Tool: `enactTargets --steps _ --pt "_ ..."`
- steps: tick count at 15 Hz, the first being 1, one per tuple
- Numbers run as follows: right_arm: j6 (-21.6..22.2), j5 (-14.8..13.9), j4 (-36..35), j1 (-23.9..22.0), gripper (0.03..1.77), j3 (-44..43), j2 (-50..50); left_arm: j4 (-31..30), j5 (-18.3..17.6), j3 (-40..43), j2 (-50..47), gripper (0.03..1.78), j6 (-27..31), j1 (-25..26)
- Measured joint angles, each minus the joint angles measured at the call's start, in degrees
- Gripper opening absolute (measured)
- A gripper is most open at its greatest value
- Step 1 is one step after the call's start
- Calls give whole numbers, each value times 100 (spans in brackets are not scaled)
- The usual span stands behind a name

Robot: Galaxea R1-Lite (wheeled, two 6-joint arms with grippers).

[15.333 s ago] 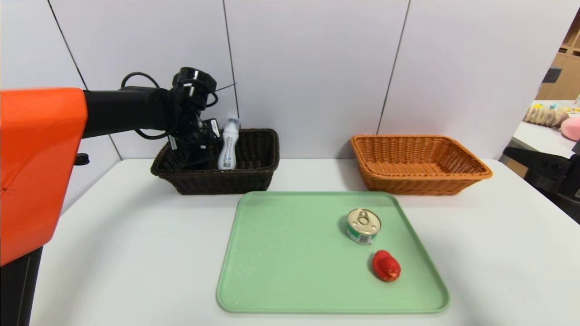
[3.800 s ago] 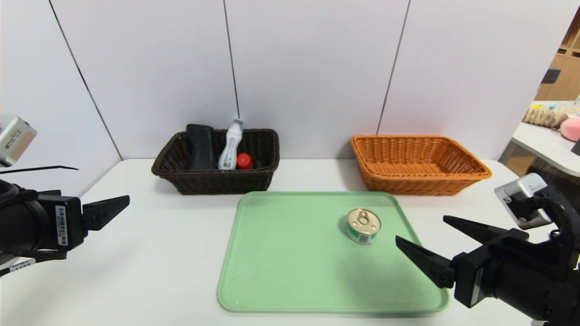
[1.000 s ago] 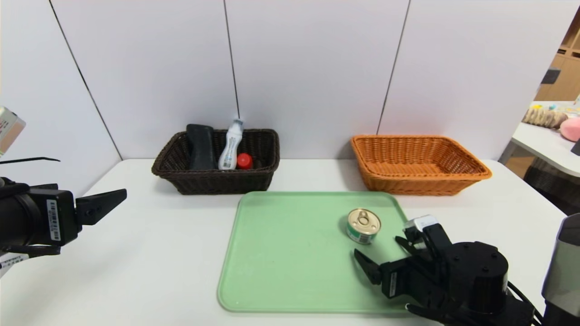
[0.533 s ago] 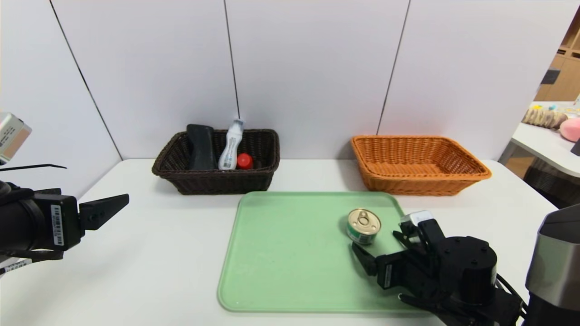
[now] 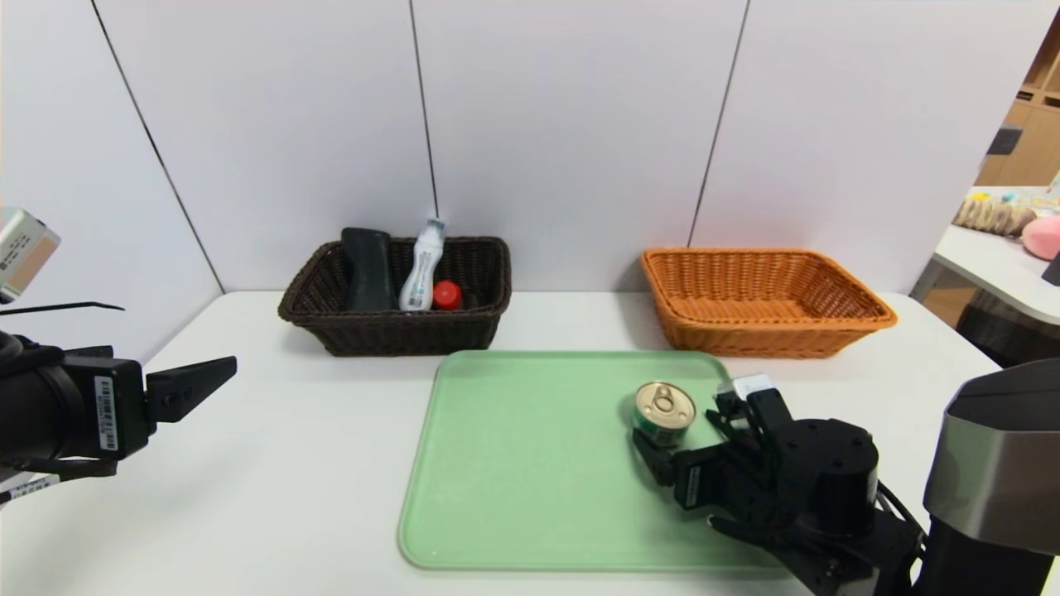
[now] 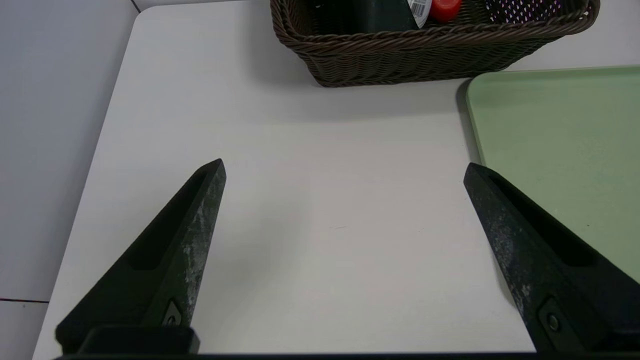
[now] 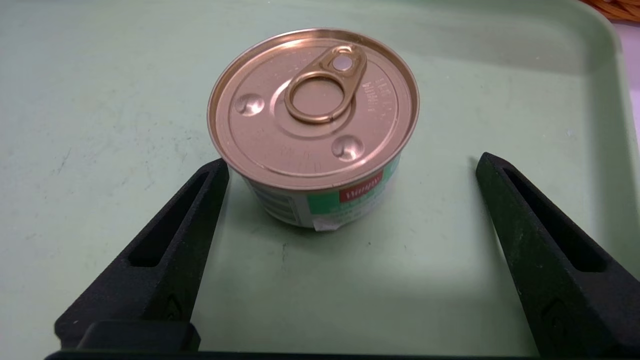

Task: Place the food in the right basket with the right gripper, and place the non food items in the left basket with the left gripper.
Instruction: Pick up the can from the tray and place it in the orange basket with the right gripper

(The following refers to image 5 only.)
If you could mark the dark grey box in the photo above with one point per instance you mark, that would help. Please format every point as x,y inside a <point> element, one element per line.
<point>1004,141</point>

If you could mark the black soft case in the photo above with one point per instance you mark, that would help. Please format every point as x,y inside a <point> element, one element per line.
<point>368,273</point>

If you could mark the beige striped plush toy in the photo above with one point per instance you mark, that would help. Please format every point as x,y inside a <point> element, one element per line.
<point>990,217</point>

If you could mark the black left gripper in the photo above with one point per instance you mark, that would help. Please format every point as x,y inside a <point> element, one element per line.
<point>116,412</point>

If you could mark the wooden shelf unit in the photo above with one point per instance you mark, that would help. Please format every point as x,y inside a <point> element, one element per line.
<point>1035,108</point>

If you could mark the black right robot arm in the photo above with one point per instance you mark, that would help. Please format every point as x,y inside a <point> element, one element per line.
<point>911,497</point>

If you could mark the small tin can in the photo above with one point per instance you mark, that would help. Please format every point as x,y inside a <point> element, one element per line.
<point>662,410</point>

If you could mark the pink plush toy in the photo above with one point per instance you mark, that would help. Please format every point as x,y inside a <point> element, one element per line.
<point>1042,237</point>

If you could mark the black zip tie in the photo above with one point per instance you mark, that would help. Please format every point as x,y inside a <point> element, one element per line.
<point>66,308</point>

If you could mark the light green plastic tray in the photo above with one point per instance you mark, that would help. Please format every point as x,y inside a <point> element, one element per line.
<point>513,497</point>

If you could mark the red toy tomato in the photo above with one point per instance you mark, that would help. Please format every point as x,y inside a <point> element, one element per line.
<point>447,295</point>

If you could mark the orange wicker basket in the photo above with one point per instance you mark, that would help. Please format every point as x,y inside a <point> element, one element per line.
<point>762,331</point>

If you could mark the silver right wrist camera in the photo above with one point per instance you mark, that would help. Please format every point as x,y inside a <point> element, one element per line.
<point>758,406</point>

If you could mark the white plastic bottle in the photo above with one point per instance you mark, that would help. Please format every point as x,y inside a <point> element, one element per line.
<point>420,273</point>

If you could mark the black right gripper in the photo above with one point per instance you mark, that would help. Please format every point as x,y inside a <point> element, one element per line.
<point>692,482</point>

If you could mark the dark brown wicker basket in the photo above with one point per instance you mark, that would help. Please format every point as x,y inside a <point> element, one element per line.
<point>397,331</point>

